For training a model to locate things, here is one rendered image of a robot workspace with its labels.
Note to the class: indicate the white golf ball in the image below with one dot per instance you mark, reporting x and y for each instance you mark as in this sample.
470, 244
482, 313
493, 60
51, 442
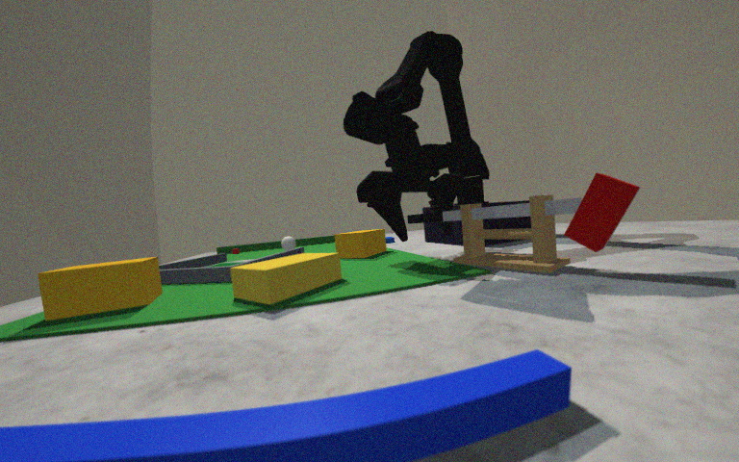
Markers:
288, 243

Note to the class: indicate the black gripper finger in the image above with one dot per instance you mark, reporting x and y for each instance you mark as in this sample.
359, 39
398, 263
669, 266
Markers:
442, 203
387, 205

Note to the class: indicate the blue curved bar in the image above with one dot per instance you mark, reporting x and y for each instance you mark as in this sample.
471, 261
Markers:
402, 423

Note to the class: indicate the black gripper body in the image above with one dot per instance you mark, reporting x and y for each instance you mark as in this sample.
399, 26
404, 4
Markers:
378, 181

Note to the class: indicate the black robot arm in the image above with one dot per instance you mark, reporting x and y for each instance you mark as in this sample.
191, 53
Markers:
381, 119

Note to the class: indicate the green mat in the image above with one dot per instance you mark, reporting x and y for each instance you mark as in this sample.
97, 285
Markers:
388, 271

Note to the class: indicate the yellow rectangular block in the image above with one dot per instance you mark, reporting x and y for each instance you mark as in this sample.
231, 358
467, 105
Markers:
360, 244
277, 279
101, 287

